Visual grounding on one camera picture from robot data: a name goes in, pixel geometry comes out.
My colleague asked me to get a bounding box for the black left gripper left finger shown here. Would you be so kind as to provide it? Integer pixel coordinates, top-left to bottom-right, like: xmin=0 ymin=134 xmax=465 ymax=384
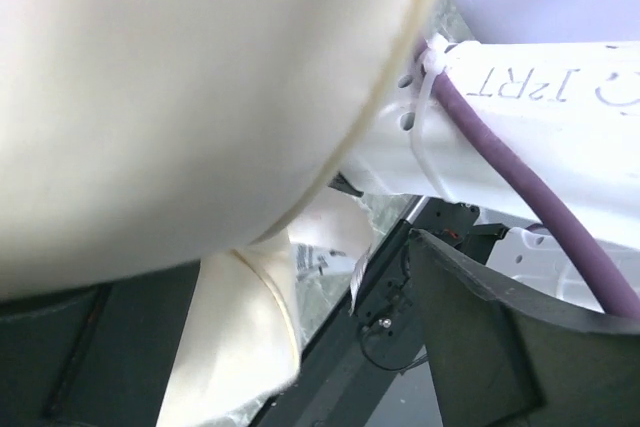
xmin=1 ymin=263 xmax=200 ymax=427

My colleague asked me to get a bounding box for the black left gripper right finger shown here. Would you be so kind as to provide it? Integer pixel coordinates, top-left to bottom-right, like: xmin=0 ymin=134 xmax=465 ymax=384
xmin=409 ymin=230 xmax=639 ymax=426

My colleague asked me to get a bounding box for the cream pillow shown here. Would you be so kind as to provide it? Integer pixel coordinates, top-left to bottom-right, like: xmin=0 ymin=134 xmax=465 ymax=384
xmin=1 ymin=0 xmax=436 ymax=426

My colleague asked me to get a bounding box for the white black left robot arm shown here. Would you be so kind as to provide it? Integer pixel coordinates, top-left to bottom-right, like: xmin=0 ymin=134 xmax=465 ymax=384
xmin=1 ymin=42 xmax=639 ymax=425

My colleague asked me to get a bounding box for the black base beam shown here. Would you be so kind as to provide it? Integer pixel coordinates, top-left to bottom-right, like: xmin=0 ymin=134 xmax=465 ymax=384
xmin=251 ymin=198 xmax=508 ymax=426

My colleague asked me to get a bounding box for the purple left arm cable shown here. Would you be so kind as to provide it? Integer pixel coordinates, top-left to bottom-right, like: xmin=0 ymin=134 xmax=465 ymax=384
xmin=412 ymin=41 xmax=640 ymax=320

